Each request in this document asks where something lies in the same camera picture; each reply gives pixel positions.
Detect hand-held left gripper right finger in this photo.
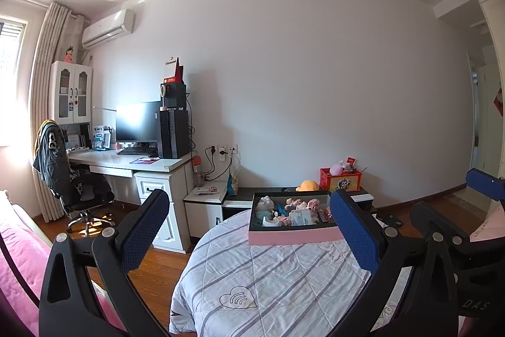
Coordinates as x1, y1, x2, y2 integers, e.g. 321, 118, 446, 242
329, 189, 460, 337

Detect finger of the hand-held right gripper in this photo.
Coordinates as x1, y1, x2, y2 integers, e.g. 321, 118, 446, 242
410, 201, 472, 262
466, 168, 505, 203

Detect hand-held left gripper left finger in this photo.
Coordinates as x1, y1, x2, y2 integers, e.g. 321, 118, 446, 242
39, 188, 171, 337

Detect pink and black tray box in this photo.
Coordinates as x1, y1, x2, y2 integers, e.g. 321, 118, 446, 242
248, 190, 344, 247

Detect pink doll figurine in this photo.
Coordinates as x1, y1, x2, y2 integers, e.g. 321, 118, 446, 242
284, 198, 310, 212

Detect white desk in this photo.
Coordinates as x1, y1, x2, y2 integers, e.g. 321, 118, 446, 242
67, 147, 194, 254

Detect red storage box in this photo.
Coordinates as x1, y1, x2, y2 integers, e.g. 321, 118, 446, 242
319, 167, 363, 191

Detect white door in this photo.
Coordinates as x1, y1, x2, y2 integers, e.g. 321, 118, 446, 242
466, 52, 494, 172

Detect white side cabinet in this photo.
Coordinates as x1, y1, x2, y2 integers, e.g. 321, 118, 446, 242
183, 181, 229, 231

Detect black office chair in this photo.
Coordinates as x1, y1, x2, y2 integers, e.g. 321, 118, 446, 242
33, 120, 117, 233

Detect red-capped bottle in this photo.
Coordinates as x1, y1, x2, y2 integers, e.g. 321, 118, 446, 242
193, 157, 205, 188

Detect black keyboard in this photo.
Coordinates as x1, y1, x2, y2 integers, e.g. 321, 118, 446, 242
117, 147, 158, 156

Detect striped white quilt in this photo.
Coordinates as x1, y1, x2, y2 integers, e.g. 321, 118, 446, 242
169, 208, 419, 337

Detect black and white low cabinet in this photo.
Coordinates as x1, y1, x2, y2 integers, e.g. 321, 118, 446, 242
223, 187, 375, 221

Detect black computer tower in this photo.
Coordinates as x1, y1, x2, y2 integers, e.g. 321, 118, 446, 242
158, 109, 191, 160

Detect blue desk organizer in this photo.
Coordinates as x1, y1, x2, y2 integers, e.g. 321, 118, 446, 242
92, 125, 111, 151

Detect black computer monitor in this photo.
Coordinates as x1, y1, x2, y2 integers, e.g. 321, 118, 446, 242
116, 101, 162, 143

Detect row of books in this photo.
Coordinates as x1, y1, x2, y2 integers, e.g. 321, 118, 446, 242
65, 134, 92, 150

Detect dark jacket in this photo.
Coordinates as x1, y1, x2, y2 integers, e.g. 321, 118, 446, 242
33, 120, 69, 184

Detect black speaker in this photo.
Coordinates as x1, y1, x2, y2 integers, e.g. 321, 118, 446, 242
160, 81, 187, 111

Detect white glass-door cabinet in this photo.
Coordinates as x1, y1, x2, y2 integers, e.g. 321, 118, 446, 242
50, 61, 93, 125

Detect red and black paper bag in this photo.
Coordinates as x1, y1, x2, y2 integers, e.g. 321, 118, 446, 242
163, 57, 184, 85

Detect beige curtain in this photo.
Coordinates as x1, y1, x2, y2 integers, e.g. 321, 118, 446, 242
29, 2, 85, 223

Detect white air conditioner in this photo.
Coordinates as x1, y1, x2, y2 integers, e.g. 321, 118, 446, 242
81, 9, 135, 49

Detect window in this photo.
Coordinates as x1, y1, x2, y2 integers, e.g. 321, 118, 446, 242
0, 17, 28, 85

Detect black power cable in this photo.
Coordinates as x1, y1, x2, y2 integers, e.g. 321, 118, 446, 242
203, 147, 233, 182

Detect white wall sockets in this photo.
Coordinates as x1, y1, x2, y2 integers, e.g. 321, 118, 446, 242
207, 143, 239, 161

